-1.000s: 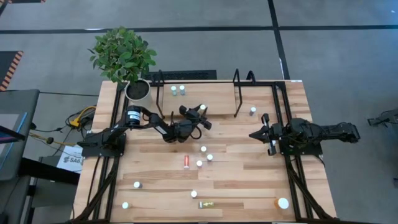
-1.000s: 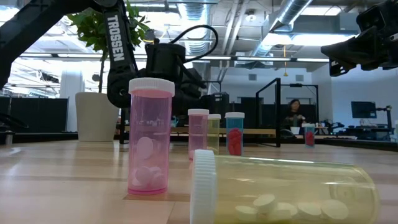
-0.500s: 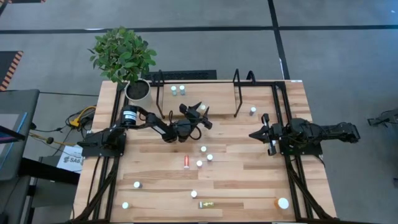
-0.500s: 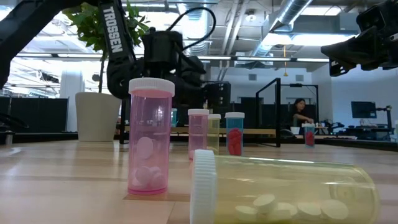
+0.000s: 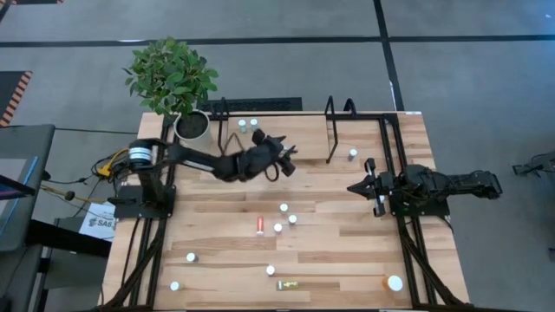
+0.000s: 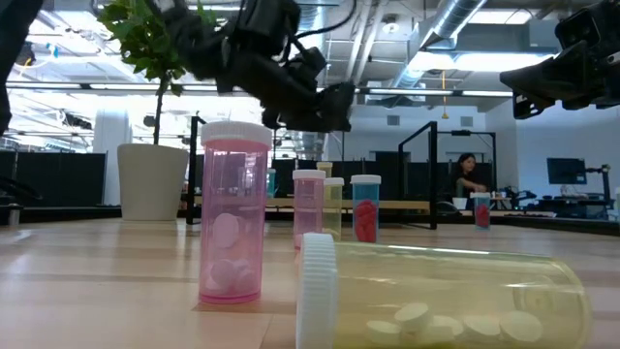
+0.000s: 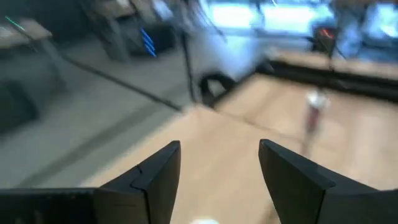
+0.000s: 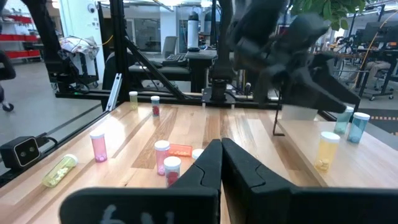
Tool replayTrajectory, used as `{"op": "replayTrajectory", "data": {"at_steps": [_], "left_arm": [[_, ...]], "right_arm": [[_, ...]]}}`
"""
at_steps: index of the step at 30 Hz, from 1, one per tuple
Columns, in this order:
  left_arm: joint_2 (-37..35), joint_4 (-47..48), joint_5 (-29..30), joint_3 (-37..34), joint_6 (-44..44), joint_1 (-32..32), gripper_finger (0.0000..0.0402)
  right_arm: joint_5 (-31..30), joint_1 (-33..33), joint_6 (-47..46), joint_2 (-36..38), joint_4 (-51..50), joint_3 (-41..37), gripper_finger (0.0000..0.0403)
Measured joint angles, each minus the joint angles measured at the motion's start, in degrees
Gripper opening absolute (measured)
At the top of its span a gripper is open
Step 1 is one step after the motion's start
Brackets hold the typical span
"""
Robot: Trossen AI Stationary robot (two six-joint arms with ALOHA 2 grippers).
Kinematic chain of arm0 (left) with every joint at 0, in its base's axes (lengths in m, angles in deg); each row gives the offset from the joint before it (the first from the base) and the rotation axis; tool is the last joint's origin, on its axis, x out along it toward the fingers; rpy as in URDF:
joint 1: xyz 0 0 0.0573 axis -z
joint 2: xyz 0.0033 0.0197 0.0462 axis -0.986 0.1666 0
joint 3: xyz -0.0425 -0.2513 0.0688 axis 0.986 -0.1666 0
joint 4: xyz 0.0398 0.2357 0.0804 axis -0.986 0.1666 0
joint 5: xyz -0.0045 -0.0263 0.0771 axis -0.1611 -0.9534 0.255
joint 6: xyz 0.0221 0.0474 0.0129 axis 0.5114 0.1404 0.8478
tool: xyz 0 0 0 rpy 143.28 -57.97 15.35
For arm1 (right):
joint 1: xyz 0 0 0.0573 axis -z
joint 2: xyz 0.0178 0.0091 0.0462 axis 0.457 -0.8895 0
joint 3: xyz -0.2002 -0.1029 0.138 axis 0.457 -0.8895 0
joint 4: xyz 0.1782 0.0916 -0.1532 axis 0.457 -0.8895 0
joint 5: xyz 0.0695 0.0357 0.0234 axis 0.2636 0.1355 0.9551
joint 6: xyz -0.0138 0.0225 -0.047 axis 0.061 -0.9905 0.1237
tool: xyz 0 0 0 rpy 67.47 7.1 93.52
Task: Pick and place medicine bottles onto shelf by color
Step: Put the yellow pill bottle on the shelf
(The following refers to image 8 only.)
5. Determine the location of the red storage rack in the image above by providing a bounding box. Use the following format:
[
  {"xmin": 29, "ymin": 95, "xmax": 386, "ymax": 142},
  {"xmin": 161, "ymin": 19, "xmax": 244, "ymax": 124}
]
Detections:
[{"xmin": 0, "ymin": 14, "xmax": 42, "ymax": 60}]

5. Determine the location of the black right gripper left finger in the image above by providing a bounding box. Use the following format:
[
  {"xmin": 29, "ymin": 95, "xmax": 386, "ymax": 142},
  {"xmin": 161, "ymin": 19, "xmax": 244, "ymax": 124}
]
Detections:
[{"xmin": 58, "ymin": 138, "xmax": 223, "ymax": 224}]

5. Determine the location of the white plant pot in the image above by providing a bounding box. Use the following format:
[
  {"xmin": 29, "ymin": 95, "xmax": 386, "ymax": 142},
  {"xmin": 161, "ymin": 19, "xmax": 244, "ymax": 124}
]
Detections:
[{"xmin": 281, "ymin": 104, "xmax": 320, "ymax": 122}]

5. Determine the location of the black mat with orange stripes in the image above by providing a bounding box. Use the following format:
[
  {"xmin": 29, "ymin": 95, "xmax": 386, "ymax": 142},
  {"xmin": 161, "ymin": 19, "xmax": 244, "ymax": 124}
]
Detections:
[{"xmin": 357, "ymin": 107, "xmax": 398, "ymax": 136}]

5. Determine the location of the black background desk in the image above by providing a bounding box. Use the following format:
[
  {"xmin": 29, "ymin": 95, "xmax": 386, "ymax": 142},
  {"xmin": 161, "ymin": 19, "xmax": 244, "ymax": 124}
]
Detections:
[{"xmin": 127, "ymin": 49, "xmax": 218, "ymax": 93}]

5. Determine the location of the black two-lens camera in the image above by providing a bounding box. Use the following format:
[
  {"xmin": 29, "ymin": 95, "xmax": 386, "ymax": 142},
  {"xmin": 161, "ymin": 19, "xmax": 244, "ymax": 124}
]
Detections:
[{"xmin": 0, "ymin": 136, "xmax": 42, "ymax": 170}]

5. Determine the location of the wooden shelf with black legs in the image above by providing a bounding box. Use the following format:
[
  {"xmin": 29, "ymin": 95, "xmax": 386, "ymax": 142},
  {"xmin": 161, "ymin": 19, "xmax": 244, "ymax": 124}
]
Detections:
[{"xmin": 272, "ymin": 88, "xmax": 398, "ymax": 189}]

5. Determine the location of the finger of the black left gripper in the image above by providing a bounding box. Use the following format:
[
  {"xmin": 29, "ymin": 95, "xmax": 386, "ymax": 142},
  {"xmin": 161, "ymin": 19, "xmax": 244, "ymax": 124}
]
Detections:
[
  {"xmin": 281, "ymin": 67, "xmax": 348, "ymax": 114},
  {"xmin": 310, "ymin": 54, "xmax": 361, "ymax": 106}
]

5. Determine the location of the person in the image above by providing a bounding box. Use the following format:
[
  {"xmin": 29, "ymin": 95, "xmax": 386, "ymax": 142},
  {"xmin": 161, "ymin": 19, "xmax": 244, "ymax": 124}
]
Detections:
[{"xmin": 362, "ymin": 58, "xmax": 393, "ymax": 90}]

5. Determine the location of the black keyboard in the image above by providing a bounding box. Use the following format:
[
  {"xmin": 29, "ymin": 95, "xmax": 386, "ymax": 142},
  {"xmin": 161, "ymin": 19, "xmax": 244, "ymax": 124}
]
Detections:
[{"xmin": 161, "ymin": 53, "xmax": 189, "ymax": 67}]

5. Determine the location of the teal bottle with red pills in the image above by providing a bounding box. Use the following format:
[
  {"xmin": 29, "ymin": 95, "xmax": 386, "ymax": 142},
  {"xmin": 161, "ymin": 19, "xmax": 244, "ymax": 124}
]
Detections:
[
  {"xmin": 163, "ymin": 156, "xmax": 182, "ymax": 189},
  {"xmin": 150, "ymin": 95, "xmax": 160, "ymax": 118}
]

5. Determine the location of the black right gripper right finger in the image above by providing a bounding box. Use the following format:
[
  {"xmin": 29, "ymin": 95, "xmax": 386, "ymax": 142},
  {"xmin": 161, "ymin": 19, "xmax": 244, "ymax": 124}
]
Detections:
[{"xmin": 221, "ymin": 138, "xmax": 398, "ymax": 224}]

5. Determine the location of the pink pill bottle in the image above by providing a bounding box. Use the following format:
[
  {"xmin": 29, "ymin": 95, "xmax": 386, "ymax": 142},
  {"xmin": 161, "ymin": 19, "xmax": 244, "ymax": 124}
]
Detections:
[
  {"xmin": 89, "ymin": 130, "xmax": 108, "ymax": 163},
  {"xmin": 154, "ymin": 140, "xmax": 171, "ymax": 177}
]

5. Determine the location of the black cart with white cover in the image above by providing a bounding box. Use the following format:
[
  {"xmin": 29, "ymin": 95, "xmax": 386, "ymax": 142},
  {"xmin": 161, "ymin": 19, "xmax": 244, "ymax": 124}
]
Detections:
[{"xmin": 57, "ymin": 35, "xmax": 100, "ymax": 91}]

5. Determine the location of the yellow pill bottle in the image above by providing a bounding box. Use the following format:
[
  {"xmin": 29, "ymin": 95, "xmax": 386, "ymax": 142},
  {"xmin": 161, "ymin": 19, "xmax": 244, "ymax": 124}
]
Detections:
[
  {"xmin": 129, "ymin": 91, "xmax": 139, "ymax": 111},
  {"xmin": 42, "ymin": 153, "xmax": 79, "ymax": 189},
  {"xmin": 314, "ymin": 131, "xmax": 341, "ymax": 172},
  {"xmin": 191, "ymin": 148, "xmax": 205, "ymax": 161}
]

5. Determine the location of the green leafy plant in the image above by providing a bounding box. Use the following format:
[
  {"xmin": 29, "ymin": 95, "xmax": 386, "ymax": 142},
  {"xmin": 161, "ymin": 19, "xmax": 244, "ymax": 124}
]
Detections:
[{"xmin": 290, "ymin": 0, "xmax": 373, "ymax": 32}]

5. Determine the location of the white and black cylinder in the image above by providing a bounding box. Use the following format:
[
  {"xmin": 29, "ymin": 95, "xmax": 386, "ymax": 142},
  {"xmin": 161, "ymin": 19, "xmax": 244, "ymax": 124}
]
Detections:
[{"xmin": 186, "ymin": 11, "xmax": 200, "ymax": 53}]

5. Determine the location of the black office chair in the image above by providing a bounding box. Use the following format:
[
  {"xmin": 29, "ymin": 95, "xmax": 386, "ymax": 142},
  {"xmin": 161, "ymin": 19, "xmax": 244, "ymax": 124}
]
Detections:
[{"xmin": 0, "ymin": 49, "xmax": 17, "ymax": 113}]

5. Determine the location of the teal pill bottle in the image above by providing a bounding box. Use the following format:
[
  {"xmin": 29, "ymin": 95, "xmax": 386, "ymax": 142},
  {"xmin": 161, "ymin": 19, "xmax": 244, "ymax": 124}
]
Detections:
[
  {"xmin": 333, "ymin": 105, "xmax": 355, "ymax": 136},
  {"xmin": 346, "ymin": 111, "xmax": 371, "ymax": 144}
]

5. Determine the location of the small orange pill bottle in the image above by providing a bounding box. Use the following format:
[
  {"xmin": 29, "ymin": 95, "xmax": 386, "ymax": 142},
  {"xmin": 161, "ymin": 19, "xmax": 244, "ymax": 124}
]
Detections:
[{"xmin": 169, "ymin": 143, "xmax": 193, "ymax": 157}]

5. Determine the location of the black aluminium table frame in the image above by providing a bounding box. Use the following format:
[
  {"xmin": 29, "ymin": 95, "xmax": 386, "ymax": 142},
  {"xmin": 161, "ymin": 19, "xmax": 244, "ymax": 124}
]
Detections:
[{"xmin": 0, "ymin": 0, "xmax": 282, "ymax": 189}]

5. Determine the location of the silver aluminium extrusion bar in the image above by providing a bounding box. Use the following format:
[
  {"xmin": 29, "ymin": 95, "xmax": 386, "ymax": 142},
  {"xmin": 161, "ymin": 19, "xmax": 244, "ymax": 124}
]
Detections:
[{"xmin": 104, "ymin": 73, "xmax": 124, "ymax": 113}]

